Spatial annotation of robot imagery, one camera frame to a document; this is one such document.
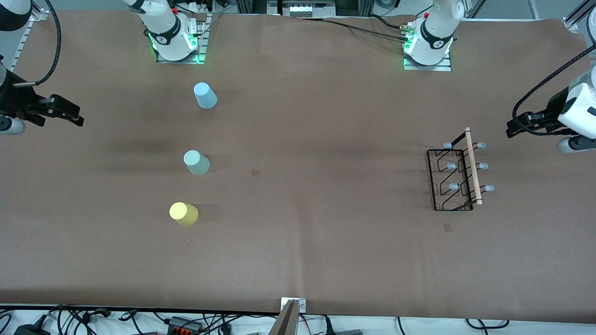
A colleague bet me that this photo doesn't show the short black table cable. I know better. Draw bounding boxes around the short black table cable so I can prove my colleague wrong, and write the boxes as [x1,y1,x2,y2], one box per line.
[368,13,408,30]

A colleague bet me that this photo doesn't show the long black table cable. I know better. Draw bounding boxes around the long black table cable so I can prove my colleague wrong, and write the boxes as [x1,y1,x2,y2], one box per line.
[298,17,411,42]

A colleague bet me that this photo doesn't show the black box orange connectors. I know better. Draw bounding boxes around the black box orange connectors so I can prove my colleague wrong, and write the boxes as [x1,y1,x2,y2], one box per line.
[168,316,204,335]

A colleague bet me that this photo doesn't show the grey camera support beam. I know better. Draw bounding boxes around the grey camera support beam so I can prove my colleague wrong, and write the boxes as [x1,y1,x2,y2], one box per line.
[269,300,298,335]

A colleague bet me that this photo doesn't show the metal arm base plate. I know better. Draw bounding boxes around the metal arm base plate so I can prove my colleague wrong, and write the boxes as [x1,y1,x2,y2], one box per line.
[403,50,452,72]
[156,14,209,64]

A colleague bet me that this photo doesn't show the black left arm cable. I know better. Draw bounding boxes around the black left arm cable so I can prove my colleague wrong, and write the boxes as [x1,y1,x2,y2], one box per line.
[512,44,596,136]

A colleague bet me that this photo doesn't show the mint green plastic cup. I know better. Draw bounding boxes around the mint green plastic cup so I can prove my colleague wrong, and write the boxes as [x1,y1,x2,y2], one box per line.
[183,150,210,176]

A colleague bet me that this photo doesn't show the grey electronics box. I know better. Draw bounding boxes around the grey electronics box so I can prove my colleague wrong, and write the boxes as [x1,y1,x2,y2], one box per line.
[278,0,337,18]

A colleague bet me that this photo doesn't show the black wire cup holder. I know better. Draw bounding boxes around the black wire cup holder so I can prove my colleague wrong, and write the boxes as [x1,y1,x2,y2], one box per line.
[427,127,494,212]

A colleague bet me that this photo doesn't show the brown table mat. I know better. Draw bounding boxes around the brown table mat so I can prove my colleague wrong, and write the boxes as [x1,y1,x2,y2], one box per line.
[0,10,596,324]

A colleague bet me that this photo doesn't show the black power adapter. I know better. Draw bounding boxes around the black power adapter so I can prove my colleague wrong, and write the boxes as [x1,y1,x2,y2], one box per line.
[13,322,51,335]

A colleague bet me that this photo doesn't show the light blue plastic cup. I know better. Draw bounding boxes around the light blue plastic cup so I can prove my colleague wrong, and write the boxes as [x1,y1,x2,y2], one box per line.
[194,82,218,110]

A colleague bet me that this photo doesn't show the black looped floor cable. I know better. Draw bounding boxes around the black looped floor cable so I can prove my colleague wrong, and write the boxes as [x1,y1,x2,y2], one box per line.
[466,319,509,330]

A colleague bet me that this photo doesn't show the yellow plastic cup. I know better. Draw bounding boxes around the yellow plastic cup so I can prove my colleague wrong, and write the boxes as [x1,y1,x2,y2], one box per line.
[169,202,199,227]

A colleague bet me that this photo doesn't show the aluminium table edge rail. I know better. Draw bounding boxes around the aluminium table edge rail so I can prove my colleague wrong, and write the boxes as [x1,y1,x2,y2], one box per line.
[8,8,49,71]
[562,0,596,32]

